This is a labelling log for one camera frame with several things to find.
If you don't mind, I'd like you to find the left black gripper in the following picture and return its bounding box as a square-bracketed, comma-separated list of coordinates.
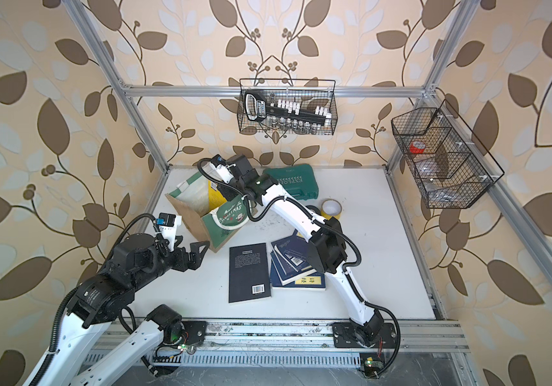
[128, 232, 210, 294]

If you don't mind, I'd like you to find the black cover book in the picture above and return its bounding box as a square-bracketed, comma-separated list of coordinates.
[229, 243, 271, 303]

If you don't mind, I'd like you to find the navy blue book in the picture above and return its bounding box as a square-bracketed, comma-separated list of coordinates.
[269, 252, 316, 287]
[270, 264, 327, 290]
[272, 234, 312, 267]

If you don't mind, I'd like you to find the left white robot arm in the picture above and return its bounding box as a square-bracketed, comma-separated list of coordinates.
[25, 233, 210, 385]

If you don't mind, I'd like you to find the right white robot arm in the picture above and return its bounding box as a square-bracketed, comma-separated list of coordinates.
[211, 154, 401, 352]

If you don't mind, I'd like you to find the green plastic tool case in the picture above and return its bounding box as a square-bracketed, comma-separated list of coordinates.
[265, 164, 319, 200]

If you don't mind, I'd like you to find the black socket set holder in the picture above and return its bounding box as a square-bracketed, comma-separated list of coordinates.
[238, 91, 337, 130]

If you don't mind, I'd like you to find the yellow tape roll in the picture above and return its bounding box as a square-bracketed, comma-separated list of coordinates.
[320, 199, 343, 219]

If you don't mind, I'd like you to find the red tape roll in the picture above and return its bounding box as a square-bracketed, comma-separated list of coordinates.
[409, 140, 426, 155]

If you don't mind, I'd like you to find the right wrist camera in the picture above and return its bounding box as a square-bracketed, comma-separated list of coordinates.
[209, 154, 233, 183]

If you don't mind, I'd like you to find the back black wire basket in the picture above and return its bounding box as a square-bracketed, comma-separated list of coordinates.
[237, 77, 338, 137]

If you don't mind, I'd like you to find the side black wire basket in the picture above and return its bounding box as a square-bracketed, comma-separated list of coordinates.
[391, 101, 504, 209]

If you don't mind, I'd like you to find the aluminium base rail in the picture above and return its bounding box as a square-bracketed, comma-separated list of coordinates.
[69, 317, 471, 370]

